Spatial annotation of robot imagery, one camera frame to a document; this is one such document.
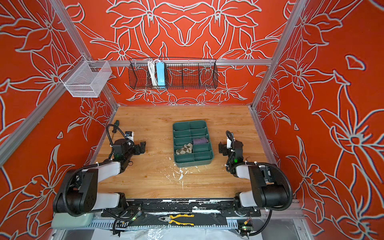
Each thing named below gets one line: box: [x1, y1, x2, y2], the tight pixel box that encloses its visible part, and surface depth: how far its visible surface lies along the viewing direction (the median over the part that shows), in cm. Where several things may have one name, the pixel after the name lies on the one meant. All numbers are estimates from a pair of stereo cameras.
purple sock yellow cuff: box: [192, 137, 209, 144], surface depth 94 cm
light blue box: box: [156, 62, 166, 89], surface depth 91 cm
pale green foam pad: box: [51, 212, 94, 229], surface depth 69 cm
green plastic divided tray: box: [172, 120, 214, 168], surface depth 95 cm
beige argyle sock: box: [175, 143, 193, 155], surface depth 89 cm
